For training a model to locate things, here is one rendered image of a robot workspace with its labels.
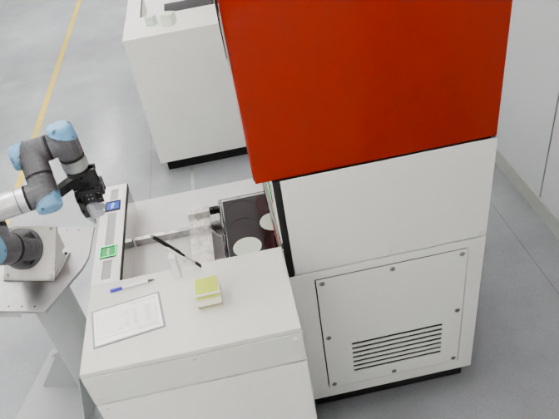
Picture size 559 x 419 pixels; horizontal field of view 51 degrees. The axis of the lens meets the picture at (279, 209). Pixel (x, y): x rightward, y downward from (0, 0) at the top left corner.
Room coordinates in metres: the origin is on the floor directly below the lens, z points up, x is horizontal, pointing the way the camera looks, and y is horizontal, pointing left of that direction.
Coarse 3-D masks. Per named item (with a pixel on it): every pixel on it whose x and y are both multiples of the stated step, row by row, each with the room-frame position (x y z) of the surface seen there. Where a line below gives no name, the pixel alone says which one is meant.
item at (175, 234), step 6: (186, 228) 1.72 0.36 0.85; (216, 228) 1.71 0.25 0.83; (150, 234) 1.72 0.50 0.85; (156, 234) 1.71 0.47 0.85; (162, 234) 1.70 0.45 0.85; (168, 234) 1.70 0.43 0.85; (174, 234) 1.70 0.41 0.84; (180, 234) 1.70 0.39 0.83; (186, 234) 1.71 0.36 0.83; (138, 240) 1.70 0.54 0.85; (144, 240) 1.70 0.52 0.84; (150, 240) 1.70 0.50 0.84
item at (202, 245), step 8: (200, 232) 1.64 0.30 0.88; (208, 232) 1.64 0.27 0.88; (192, 240) 1.60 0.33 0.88; (200, 240) 1.60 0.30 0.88; (208, 240) 1.59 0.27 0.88; (192, 248) 1.56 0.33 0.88; (200, 248) 1.56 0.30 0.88; (208, 248) 1.55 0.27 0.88; (192, 256) 1.52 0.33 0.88; (200, 256) 1.51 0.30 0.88; (208, 256) 1.51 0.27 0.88; (192, 264) 1.48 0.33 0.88
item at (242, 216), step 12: (228, 204) 1.76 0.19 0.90; (240, 204) 1.75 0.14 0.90; (252, 204) 1.73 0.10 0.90; (264, 204) 1.72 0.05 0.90; (228, 216) 1.68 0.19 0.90; (240, 216) 1.67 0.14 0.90; (252, 216) 1.66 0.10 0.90; (228, 228) 1.62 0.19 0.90; (240, 228) 1.61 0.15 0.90; (252, 228) 1.59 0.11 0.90; (228, 240) 1.55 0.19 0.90; (264, 240) 1.52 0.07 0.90
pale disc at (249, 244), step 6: (240, 240) 1.54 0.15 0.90; (246, 240) 1.53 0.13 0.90; (252, 240) 1.53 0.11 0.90; (258, 240) 1.52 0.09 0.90; (234, 246) 1.51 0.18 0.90; (240, 246) 1.51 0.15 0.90; (246, 246) 1.50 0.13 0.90; (252, 246) 1.50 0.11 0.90; (258, 246) 1.49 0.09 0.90; (234, 252) 1.48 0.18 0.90; (240, 252) 1.48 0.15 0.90; (246, 252) 1.47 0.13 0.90; (252, 252) 1.47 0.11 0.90
